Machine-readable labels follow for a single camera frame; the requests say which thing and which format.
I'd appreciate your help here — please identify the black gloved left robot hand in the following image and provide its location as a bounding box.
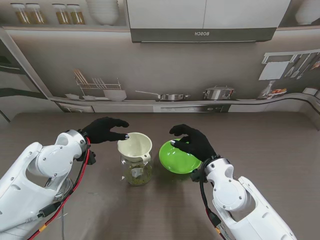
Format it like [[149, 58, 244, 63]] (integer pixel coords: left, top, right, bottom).
[[82, 116, 130, 145]]

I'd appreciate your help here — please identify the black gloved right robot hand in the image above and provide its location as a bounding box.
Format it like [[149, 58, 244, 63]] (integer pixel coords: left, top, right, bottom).
[[169, 124, 217, 162]]

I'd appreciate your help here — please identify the bright green plastic bowl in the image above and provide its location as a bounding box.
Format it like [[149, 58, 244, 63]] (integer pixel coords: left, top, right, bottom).
[[158, 138, 203, 174]]

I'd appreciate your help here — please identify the cream plastic funnel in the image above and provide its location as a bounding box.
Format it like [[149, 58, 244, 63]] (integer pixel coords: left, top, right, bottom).
[[117, 132, 153, 164]]

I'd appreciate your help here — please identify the clear glass jar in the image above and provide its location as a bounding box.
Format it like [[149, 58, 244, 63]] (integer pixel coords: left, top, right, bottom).
[[120, 154, 154, 187]]

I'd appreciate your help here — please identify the pile of green mung beans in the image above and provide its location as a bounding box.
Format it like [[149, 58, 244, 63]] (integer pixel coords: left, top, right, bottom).
[[124, 164, 153, 187]]

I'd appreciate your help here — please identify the clear glass jar lid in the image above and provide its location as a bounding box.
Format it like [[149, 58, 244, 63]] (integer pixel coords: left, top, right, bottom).
[[53, 177, 74, 201]]

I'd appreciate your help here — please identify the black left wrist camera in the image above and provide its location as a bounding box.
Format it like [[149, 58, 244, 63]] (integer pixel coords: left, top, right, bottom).
[[86, 150, 98, 166]]

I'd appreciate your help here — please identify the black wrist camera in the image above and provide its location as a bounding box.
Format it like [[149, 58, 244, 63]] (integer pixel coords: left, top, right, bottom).
[[190, 168, 204, 183], [86, 150, 98, 166]]

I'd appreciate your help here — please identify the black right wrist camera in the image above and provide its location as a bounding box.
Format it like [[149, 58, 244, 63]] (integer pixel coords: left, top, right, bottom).
[[190, 168, 204, 183]]

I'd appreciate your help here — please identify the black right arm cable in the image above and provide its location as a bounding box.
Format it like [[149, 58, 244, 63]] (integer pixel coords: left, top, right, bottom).
[[199, 157, 222, 227]]

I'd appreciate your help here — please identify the red left arm cable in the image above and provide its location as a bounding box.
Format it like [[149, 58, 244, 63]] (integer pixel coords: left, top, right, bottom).
[[24, 136, 91, 240]]

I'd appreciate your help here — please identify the grey left arm cable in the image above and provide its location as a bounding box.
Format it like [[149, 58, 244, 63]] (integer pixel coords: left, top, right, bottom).
[[0, 202, 62, 232]]

